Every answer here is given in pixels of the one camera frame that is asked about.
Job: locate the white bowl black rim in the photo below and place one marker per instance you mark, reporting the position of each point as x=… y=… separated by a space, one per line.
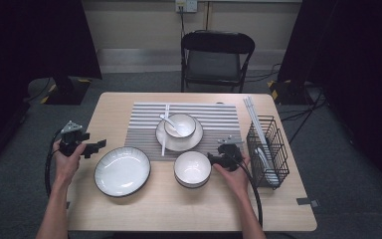
x=187 y=122
x=192 y=167
x=192 y=187

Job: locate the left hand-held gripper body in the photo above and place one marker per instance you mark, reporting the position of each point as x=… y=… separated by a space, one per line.
x=71 y=144

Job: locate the white wall socket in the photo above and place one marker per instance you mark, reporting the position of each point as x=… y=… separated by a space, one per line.
x=187 y=5

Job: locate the person's right hand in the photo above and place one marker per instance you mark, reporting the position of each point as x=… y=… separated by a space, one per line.
x=238 y=181

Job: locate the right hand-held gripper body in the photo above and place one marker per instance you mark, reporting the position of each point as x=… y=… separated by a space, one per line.
x=231 y=156

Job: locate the black folding chair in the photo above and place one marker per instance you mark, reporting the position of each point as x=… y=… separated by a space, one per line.
x=217 y=41

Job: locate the black curtain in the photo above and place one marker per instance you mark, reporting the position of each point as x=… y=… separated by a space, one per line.
x=30 y=40
x=361 y=66

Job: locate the striped woven placemat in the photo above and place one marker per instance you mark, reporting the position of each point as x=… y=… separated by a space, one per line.
x=219 y=126

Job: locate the person's left hand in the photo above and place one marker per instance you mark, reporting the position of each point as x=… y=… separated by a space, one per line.
x=66 y=166

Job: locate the grey tape piece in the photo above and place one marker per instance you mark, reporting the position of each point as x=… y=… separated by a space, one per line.
x=306 y=201
x=68 y=205

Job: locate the white plate black rim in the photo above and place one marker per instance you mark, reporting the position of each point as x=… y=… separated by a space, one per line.
x=122 y=172
x=182 y=144

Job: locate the black stand base yellow tape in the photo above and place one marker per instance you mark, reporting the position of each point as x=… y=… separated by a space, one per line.
x=288 y=94
x=66 y=94

